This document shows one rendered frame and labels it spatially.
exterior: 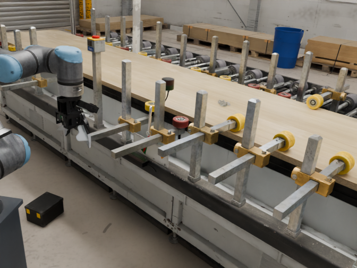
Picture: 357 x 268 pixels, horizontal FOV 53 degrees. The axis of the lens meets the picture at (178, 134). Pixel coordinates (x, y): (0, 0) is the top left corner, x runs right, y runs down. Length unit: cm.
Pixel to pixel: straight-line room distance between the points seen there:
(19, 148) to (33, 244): 89
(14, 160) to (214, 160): 93
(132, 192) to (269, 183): 114
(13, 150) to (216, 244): 118
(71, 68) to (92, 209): 153
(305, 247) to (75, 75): 102
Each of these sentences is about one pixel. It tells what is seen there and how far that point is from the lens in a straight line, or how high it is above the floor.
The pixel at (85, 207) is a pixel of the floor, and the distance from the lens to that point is 269.
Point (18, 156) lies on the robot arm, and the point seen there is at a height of 80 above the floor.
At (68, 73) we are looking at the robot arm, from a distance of 131.
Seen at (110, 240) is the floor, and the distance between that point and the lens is 240.
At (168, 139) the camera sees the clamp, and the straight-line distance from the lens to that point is 168.
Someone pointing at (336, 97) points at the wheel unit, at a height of 94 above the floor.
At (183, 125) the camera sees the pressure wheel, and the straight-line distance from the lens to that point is 175.
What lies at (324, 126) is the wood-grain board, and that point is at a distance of 197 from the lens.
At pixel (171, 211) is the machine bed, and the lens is 223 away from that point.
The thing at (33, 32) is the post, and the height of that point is 114.
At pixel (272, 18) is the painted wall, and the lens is 912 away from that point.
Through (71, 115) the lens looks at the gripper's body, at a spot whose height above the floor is 107.
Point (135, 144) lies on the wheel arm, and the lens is 160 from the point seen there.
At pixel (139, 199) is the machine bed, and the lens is 246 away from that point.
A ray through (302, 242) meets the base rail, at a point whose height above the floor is 70.
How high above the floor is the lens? 158
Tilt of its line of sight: 25 degrees down
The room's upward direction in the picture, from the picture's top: 4 degrees clockwise
